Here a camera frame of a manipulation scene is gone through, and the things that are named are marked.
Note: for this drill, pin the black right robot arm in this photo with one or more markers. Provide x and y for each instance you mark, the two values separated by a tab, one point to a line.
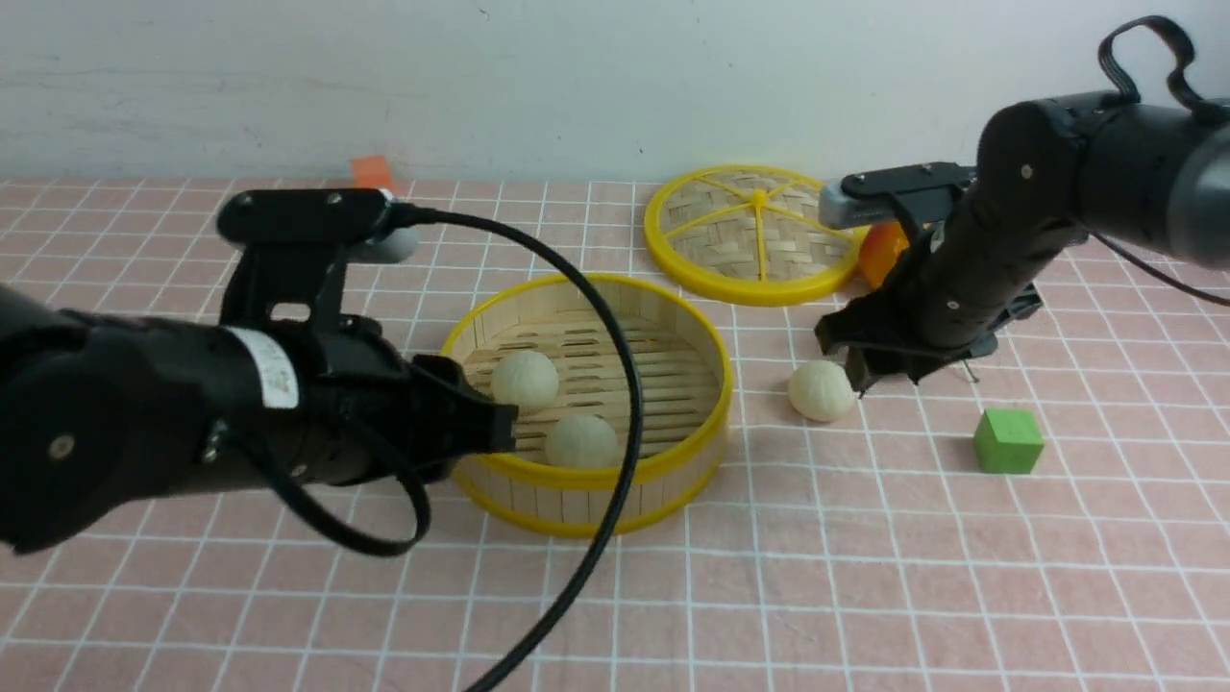
1049	174

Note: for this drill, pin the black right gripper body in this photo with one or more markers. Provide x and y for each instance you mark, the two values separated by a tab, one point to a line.
991	253

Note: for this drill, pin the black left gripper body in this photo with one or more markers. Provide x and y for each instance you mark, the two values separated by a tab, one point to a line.
329	384

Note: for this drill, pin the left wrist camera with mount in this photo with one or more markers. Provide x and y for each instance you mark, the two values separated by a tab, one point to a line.
296	245

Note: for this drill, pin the white bun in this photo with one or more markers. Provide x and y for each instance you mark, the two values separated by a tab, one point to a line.
819	390
582	441
525	379

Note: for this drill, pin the pink checkered tablecloth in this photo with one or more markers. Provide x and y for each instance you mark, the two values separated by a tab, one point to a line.
869	555

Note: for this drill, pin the woven bamboo steamer lid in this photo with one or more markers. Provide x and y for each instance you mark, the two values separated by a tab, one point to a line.
749	235

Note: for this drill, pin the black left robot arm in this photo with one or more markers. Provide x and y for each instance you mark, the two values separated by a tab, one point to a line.
100	411

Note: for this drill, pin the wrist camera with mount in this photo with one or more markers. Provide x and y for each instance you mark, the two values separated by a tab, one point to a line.
296	245
914	196

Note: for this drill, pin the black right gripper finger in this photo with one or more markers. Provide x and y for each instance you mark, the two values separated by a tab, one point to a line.
967	343
865	368

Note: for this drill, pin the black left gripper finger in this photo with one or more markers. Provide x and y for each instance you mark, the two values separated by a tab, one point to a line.
460	420

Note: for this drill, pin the bamboo steamer tray yellow rims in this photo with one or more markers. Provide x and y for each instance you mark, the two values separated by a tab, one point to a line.
687	381

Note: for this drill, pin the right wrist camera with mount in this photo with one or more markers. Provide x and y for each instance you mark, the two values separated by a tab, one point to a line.
914	196

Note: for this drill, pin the orange yellow toy pear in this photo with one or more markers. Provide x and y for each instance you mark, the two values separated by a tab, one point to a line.
879	252

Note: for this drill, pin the orange foam cube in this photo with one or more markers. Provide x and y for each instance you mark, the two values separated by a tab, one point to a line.
373	172

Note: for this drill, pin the green foam cube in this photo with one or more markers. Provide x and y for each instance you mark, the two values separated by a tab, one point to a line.
1008	441

